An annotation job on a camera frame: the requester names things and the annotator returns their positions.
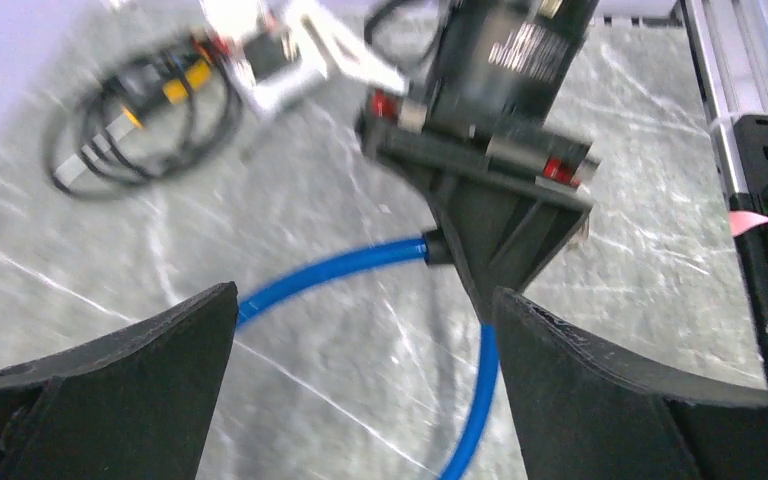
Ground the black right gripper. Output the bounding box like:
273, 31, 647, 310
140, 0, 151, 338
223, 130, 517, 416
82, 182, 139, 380
355, 1, 599, 322

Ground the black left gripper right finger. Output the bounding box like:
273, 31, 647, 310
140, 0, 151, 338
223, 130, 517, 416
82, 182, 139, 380
493, 289, 768, 479

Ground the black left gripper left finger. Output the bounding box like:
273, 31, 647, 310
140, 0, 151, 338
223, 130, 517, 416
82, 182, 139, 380
0, 283, 237, 479

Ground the blue cable lock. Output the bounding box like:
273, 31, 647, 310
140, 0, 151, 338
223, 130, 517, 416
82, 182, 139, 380
236, 229, 499, 480

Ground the yellow black screwdriver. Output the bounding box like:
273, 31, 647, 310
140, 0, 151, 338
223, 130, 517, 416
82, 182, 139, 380
43, 51, 222, 200

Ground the black coiled cable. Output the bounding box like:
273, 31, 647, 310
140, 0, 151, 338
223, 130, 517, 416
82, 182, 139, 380
40, 26, 246, 203

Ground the aluminium extrusion frame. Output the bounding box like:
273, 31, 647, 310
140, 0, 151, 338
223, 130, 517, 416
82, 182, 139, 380
594, 0, 768, 197

